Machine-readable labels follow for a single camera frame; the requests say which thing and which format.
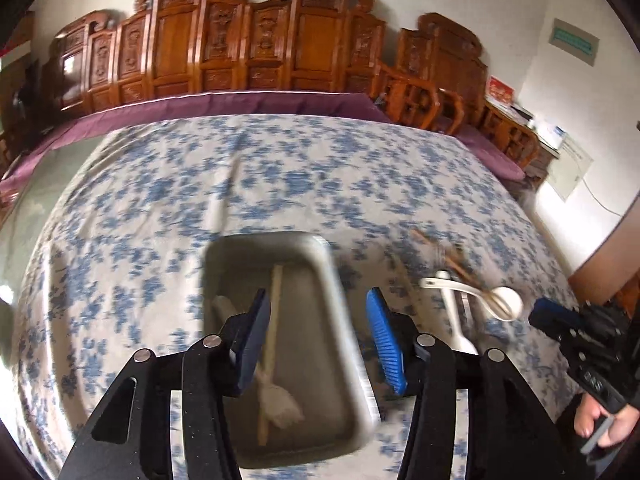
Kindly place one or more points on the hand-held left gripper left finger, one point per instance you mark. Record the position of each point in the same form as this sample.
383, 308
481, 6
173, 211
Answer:
252, 340

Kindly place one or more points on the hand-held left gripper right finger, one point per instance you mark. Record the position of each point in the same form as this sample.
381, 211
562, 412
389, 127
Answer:
385, 345

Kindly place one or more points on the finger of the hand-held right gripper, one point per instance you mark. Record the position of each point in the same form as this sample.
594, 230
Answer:
550, 312

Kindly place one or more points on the pale wooden chopstick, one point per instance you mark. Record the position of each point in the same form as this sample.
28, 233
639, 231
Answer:
222, 205
274, 310

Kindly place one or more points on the white ceramic spoon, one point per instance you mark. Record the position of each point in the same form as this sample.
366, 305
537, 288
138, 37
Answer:
507, 302
457, 325
282, 407

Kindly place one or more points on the grey rectangular utensil tray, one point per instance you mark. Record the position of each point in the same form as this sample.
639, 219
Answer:
320, 360

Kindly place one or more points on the brown wooden chopstick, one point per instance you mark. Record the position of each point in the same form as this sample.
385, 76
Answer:
475, 285
452, 260

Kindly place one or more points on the person's right hand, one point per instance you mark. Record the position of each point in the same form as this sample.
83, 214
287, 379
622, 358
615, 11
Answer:
625, 427

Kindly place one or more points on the wooden side table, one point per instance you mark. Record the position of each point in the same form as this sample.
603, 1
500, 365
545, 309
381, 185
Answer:
542, 165

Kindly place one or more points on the purple bench cushion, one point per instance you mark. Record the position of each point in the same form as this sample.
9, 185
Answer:
492, 155

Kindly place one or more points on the blue floral tablecloth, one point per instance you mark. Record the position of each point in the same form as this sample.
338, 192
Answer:
300, 175

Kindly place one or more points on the white papers pile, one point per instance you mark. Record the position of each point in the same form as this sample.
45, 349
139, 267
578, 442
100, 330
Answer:
550, 132

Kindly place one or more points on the wooden bench armrest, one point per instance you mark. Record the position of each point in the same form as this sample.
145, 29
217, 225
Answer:
510, 135

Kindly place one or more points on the wooden armchair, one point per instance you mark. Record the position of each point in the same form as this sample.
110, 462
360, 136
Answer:
410, 97
452, 110

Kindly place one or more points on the red framed sign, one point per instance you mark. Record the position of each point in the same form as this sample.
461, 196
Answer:
501, 91

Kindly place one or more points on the carved wooden bench back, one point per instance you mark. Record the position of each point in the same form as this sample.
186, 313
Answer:
95, 70
175, 45
450, 60
315, 45

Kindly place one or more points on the green wall sign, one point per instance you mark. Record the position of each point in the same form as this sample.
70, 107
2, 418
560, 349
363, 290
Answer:
575, 42

